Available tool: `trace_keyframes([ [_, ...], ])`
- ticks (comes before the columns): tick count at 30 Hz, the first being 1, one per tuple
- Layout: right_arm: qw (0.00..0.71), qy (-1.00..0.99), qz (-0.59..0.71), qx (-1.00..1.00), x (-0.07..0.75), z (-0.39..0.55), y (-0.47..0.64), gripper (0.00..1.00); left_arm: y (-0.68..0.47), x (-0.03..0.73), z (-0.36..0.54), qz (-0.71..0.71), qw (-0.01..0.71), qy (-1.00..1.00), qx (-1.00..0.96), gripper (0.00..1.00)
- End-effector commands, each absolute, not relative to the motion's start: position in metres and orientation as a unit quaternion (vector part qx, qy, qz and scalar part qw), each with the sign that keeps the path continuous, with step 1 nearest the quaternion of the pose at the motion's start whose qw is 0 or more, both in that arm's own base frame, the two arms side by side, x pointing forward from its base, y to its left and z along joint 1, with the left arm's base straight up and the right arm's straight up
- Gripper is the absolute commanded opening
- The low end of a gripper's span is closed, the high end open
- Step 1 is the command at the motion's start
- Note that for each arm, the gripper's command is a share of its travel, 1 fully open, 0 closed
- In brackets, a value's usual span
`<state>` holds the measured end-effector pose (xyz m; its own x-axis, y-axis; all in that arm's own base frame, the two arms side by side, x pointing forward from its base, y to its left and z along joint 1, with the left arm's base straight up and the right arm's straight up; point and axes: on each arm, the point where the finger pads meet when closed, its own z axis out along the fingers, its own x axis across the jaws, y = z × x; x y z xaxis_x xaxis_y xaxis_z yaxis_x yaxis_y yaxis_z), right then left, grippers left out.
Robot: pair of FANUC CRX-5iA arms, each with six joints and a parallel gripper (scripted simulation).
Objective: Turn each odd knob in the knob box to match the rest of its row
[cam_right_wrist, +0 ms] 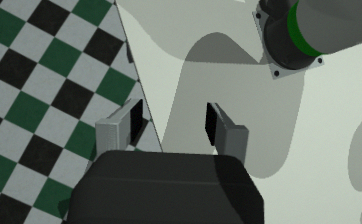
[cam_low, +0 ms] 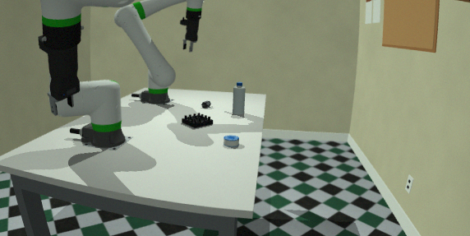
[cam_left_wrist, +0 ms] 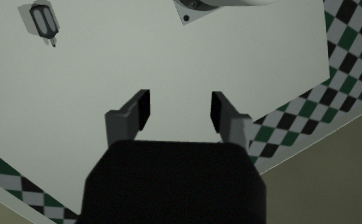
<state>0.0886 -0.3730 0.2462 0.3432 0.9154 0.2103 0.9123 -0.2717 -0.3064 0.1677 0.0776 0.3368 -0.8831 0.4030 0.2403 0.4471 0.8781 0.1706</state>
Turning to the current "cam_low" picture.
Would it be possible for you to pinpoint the grey bottle with blue cap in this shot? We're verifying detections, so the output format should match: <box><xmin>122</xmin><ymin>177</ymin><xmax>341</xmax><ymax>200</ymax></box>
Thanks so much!
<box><xmin>233</xmin><ymin>82</ymin><xmax>246</xmax><ymax>115</ymax></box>

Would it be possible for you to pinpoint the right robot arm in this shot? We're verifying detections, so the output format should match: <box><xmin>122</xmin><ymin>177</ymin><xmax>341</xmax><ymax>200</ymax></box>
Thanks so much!
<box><xmin>40</xmin><ymin>0</ymin><xmax>135</xmax><ymax>148</ymax></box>

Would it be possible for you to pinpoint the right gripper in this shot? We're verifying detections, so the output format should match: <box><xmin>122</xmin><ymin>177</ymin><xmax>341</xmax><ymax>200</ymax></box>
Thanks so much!
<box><xmin>39</xmin><ymin>22</ymin><xmax>84</xmax><ymax>116</ymax></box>

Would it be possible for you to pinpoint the black knob panel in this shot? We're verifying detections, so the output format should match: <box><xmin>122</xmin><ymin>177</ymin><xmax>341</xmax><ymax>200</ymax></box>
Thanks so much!
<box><xmin>182</xmin><ymin>113</ymin><xmax>213</xmax><ymax>128</ymax></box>

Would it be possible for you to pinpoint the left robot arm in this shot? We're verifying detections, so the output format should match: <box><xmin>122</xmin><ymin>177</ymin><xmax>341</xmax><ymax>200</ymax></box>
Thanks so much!
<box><xmin>114</xmin><ymin>0</ymin><xmax>204</xmax><ymax>104</ymax></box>

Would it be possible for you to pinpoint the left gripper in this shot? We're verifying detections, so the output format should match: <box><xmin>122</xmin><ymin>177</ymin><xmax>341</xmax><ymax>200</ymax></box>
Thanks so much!
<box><xmin>180</xmin><ymin>10</ymin><xmax>201</xmax><ymax>52</ymax></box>

